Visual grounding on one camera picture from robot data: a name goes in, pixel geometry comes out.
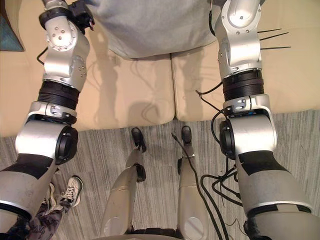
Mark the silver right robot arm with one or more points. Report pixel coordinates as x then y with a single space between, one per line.
240 50

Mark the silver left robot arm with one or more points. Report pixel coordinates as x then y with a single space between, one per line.
62 57

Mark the beige leather sofa seat cushion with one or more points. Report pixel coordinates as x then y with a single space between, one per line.
287 82
125 87

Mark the silver right robot leg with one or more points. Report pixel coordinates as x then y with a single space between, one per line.
190 187

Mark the grey fabric cushion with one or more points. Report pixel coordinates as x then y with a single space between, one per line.
150 25

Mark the person's white shoe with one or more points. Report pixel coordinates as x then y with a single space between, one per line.
72 190
51 192

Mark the dark robot torso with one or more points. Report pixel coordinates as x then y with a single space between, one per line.
150 233

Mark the person's leg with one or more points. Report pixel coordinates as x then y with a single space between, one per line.
47 220

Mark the teal cushion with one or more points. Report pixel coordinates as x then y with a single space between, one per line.
7 37

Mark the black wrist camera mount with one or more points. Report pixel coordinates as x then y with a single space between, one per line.
81 15

